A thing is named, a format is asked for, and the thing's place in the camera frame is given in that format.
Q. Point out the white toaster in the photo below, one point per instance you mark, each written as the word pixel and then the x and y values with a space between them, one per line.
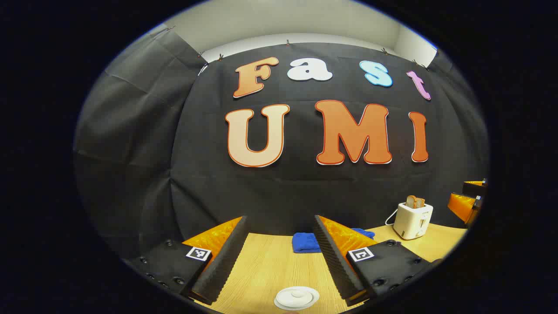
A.
pixel 412 220

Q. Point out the toasted bread slice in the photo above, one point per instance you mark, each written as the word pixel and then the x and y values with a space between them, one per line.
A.
pixel 420 203
pixel 410 201

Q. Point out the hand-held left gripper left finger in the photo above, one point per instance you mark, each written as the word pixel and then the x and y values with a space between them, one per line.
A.
pixel 226 257

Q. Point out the white teacup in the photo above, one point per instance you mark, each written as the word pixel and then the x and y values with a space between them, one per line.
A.
pixel 316 295

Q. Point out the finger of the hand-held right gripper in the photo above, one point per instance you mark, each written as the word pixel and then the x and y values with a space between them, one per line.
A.
pixel 474 187
pixel 462 207

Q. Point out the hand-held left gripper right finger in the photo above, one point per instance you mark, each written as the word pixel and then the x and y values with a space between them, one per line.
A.
pixel 333 257

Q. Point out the blue towel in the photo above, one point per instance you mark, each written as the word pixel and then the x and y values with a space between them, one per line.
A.
pixel 305 242

